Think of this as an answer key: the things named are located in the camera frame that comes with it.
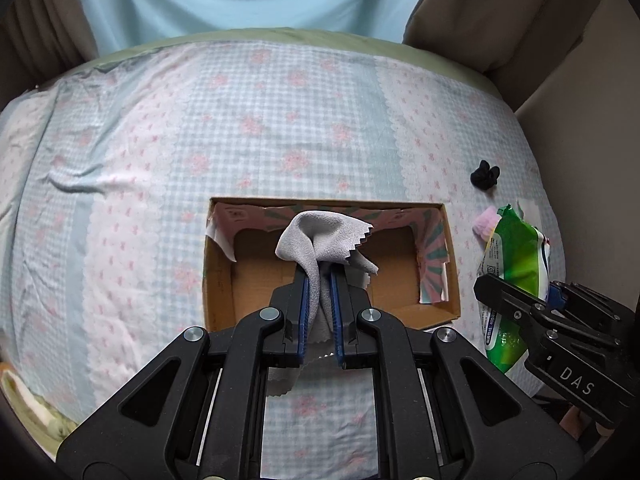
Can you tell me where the pink fluffy scrunchie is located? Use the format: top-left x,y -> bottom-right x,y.
472,206 -> 501,242

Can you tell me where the black sock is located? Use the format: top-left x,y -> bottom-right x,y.
470,159 -> 501,192

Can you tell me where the cardboard box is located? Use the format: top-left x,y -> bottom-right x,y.
202,196 -> 462,334

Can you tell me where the grey cleaning cloth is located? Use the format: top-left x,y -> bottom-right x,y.
276,210 -> 378,364

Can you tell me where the person's right hand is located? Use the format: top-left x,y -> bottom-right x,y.
560,406 -> 600,443

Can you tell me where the green mattress cover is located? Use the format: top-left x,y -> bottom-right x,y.
84,27 -> 501,97

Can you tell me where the checkered floral bedsheet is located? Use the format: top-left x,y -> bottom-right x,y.
1,41 -> 565,460

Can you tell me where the brown right curtain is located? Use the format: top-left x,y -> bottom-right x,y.
404,0 -> 601,108

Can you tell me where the brown curtain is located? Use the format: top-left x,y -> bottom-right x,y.
404,0 -> 601,108
1,0 -> 98,106

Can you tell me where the brown left curtain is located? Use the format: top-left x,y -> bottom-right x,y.
1,0 -> 98,106

